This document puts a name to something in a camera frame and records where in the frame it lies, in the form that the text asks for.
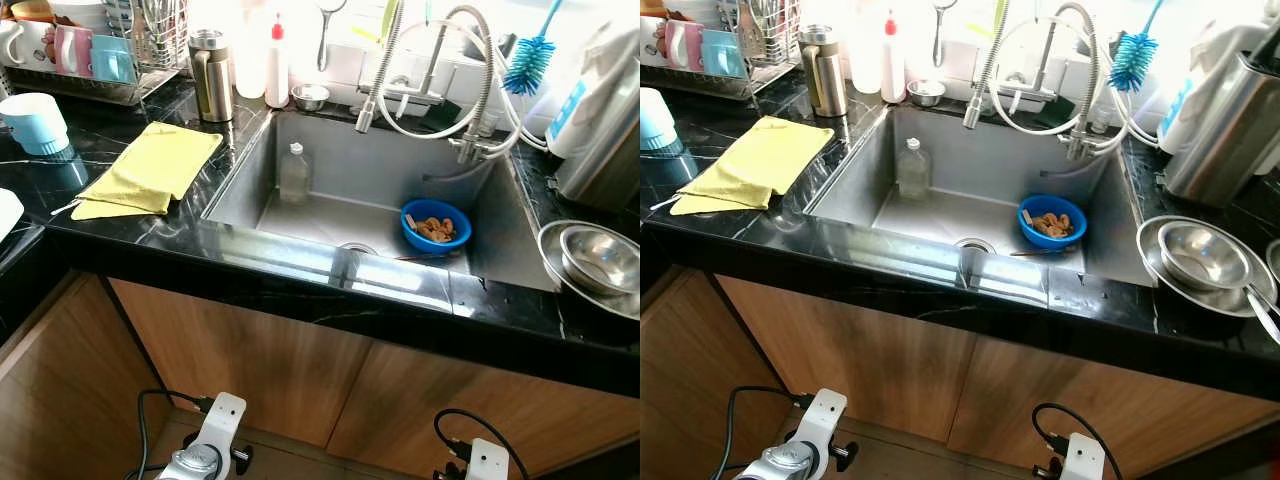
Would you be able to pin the gold steel thermos flask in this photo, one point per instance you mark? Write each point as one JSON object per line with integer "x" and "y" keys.
{"x": 825, "y": 75}
{"x": 210, "y": 80}

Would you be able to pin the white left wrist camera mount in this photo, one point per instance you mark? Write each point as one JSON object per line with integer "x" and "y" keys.
{"x": 825, "y": 412}
{"x": 225, "y": 415}

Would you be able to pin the white and blue cup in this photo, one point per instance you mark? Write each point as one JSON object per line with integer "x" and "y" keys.
{"x": 35, "y": 125}
{"x": 655, "y": 120}

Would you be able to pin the steel sink drain strainer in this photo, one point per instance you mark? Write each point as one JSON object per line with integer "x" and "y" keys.
{"x": 357, "y": 249}
{"x": 975, "y": 245}

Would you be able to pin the white mug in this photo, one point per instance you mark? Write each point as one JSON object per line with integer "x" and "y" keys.
{"x": 30, "y": 42}
{"x": 648, "y": 40}

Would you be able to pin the white jug with blue label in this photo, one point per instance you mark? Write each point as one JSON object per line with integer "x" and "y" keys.
{"x": 1195, "y": 70}
{"x": 590, "y": 70}

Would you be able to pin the clear plastic bottle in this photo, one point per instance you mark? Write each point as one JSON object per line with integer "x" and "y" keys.
{"x": 295, "y": 180}
{"x": 913, "y": 175}

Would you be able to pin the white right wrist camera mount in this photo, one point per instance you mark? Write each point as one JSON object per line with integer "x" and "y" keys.
{"x": 488, "y": 460}
{"x": 1083, "y": 458}

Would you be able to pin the blue bottle brush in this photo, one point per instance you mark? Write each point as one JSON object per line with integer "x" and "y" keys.
{"x": 1132, "y": 60}
{"x": 528, "y": 62}

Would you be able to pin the blue plastic bowl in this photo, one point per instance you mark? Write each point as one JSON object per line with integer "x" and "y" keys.
{"x": 1028, "y": 230}
{"x": 412, "y": 235}

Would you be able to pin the shallow steel dish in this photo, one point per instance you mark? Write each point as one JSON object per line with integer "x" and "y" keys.
{"x": 1273, "y": 260}

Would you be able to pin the hanging steel ladle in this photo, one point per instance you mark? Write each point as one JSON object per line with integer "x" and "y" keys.
{"x": 937, "y": 45}
{"x": 322, "y": 45}

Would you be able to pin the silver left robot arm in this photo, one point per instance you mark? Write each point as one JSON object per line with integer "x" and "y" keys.
{"x": 190, "y": 463}
{"x": 790, "y": 465}

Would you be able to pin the pink mug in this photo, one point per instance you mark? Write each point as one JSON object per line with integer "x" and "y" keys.
{"x": 685, "y": 45}
{"x": 72, "y": 52}

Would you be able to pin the white ceramic bowl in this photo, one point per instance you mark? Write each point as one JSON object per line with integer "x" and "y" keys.
{"x": 80, "y": 12}

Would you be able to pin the medium steel bowl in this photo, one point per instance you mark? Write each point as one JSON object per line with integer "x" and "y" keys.
{"x": 1200, "y": 255}
{"x": 600, "y": 262}

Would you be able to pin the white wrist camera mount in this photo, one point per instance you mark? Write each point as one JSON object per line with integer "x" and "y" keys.
{"x": 825, "y": 412}
{"x": 225, "y": 415}
{"x": 488, "y": 460}
{"x": 1083, "y": 458}

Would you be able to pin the steel spring pull-down faucet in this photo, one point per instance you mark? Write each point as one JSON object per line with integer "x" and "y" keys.
{"x": 485, "y": 90}
{"x": 1093, "y": 70}

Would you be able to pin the stainless steel sink basin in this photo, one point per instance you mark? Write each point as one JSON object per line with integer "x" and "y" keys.
{"x": 330, "y": 215}
{"x": 935, "y": 210}

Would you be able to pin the steel spoon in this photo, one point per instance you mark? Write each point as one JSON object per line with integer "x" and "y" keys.
{"x": 1262, "y": 312}

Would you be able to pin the small steel bowl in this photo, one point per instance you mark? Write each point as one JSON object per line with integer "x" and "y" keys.
{"x": 926, "y": 93}
{"x": 310, "y": 97}

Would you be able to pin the white bottle with red cap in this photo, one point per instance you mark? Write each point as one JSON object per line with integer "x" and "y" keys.
{"x": 277, "y": 70}
{"x": 893, "y": 65}

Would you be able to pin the brown food scraps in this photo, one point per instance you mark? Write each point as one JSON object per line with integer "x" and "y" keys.
{"x": 1050, "y": 225}
{"x": 435, "y": 230}

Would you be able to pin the pale yellow liquid bottle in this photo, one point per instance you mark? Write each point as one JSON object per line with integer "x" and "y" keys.
{"x": 250, "y": 60}
{"x": 865, "y": 55}

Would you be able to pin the brown wooden cabinet door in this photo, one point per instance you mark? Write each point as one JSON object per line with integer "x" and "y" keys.
{"x": 1180, "y": 410}
{"x": 690, "y": 390}
{"x": 250, "y": 360}
{"x": 860, "y": 355}
{"x": 70, "y": 390}
{"x": 560, "y": 420}

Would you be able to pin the large steel basin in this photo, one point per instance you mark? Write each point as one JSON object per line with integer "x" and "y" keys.
{"x": 552, "y": 270}
{"x": 1150, "y": 265}

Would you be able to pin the yellow cloth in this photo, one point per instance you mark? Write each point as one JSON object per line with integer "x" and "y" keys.
{"x": 760, "y": 160}
{"x": 150, "y": 165}

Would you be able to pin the light blue mug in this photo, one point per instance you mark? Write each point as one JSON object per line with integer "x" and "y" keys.
{"x": 722, "y": 55}
{"x": 112, "y": 60}

